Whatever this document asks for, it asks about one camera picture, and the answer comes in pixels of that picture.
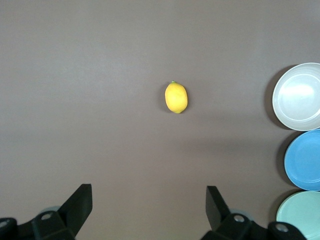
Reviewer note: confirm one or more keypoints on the pale green round plate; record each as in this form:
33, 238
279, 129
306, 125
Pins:
302, 212

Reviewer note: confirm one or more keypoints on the yellow lemon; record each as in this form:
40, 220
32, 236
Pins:
176, 97

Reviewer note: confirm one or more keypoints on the white round plate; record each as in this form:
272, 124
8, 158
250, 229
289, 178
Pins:
300, 100

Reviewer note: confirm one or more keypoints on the brown table cover sheet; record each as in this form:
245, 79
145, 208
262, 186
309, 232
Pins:
100, 75

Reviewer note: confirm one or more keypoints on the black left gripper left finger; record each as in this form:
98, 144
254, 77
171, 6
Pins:
75, 212

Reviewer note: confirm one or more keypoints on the blue round plate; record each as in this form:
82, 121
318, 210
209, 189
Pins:
305, 160

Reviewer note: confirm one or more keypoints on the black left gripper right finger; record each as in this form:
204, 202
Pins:
217, 215

